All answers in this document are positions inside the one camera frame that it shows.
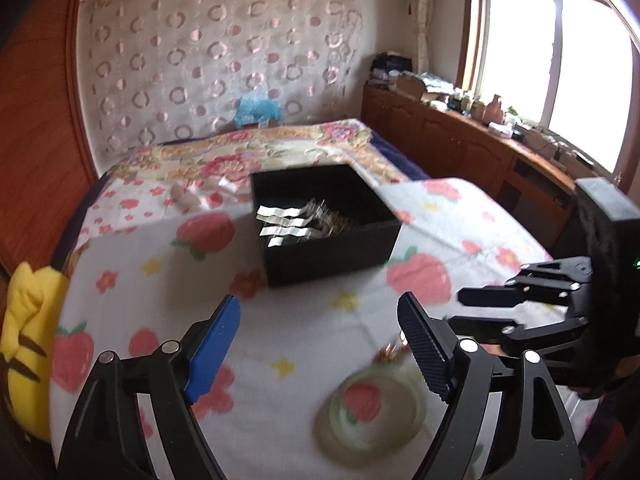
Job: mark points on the long wooden cabinet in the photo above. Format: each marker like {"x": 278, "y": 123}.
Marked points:
{"x": 440, "y": 135}

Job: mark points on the dark blue bedsheet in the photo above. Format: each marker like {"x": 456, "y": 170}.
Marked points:
{"x": 400, "y": 160}

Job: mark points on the white tissue pack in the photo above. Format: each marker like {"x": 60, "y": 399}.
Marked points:
{"x": 500, "y": 129}

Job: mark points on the open cardboard box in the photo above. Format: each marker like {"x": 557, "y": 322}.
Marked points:
{"x": 417, "y": 87}

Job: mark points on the pink plastic jug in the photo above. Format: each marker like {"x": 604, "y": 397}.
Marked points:
{"x": 494, "y": 109}

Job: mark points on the brown wooden wardrobe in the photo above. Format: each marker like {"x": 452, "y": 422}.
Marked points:
{"x": 40, "y": 135}

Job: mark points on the row of small bottles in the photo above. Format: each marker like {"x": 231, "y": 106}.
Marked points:
{"x": 465, "y": 102}

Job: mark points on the blue plush toy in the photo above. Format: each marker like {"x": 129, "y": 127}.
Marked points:
{"x": 257, "y": 110}

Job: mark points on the beige window curtain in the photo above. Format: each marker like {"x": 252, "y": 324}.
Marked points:
{"x": 419, "y": 20}

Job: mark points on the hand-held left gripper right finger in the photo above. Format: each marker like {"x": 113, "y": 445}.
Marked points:
{"x": 425, "y": 355}

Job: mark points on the pile of dark bags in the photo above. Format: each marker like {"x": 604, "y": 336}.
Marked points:
{"x": 390, "y": 67}

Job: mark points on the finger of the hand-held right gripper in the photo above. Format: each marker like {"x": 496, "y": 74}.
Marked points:
{"x": 500, "y": 296}
{"x": 485, "y": 327}

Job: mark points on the floral blanket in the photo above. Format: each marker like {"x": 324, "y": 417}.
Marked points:
{"x": 280, "y": 145}

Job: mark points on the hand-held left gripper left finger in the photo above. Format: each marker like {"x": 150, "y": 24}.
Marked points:
{"x": 212, "y": 355}

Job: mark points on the wooden framed window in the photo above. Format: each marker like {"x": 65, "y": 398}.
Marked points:
{"x": 525, "y": 50}

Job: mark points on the circle pattern sheer curtain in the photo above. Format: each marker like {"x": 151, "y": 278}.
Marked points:
{"x": 225, "y": 50}

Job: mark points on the small golden jewelry piece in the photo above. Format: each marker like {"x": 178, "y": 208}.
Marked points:
{"x": 391, "y": 352}

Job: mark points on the black cardboard box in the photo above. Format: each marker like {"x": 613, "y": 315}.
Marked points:
{"x": 325, "y": 265}

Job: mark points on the yellow plush toy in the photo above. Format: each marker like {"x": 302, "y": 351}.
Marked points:
{"x": 27, "y": 340}

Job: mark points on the white strawberry print sheet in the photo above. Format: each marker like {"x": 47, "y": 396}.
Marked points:
{"x": 130, "y": 205}

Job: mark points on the pale green jade bangle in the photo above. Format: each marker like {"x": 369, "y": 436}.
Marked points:
{"x": 324, "y": 422}

